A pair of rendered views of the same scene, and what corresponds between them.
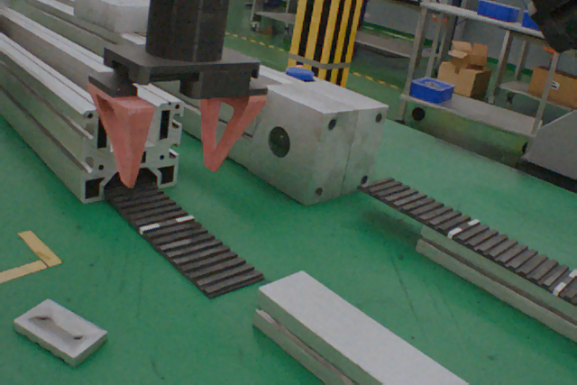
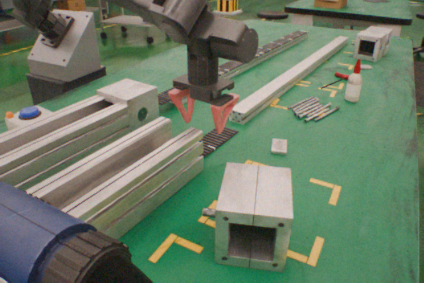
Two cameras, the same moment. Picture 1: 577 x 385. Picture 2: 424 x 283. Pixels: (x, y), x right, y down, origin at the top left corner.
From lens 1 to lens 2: 0.82 m
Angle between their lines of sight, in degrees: 87
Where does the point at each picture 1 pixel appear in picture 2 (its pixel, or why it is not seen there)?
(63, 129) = (189, 156)
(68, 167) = (193, 168)
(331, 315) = (246, 104)
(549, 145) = (73, 69)
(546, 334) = not seen: hidden behind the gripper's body
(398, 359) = (254, 97)
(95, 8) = not seen: outside the picture
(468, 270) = not seen: hidden behind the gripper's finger
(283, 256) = (203, 124)
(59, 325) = (279, 145)
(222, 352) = (258, 126)
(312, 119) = (153, 93)
